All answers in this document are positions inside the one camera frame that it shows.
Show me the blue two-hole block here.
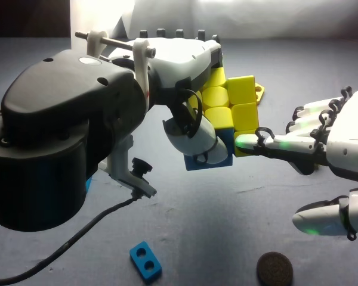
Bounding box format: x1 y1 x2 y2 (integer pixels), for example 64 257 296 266
129 240 163 282

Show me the yellow pentagon block with holes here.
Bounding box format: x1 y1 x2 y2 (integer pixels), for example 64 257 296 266
254 82 266 105

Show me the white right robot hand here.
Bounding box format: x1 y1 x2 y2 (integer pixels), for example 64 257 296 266
234 86 358 241

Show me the black left camera cable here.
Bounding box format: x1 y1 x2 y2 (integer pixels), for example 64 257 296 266
0 196 138 284

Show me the white backdrop sheet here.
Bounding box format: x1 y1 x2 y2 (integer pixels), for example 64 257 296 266
70 0 358 60

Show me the grey table cloth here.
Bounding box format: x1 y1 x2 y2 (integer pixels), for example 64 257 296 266
0 37 358 286

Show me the yellow and blue puzzle cube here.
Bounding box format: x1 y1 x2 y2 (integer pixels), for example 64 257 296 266
184 67 260 172

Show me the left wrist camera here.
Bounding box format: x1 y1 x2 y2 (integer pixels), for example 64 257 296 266
130 157 158 199

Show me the brown round cookie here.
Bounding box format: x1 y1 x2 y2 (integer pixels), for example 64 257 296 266
255 251 294 286

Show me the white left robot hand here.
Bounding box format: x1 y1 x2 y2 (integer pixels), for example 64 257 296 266
138 29 229 166

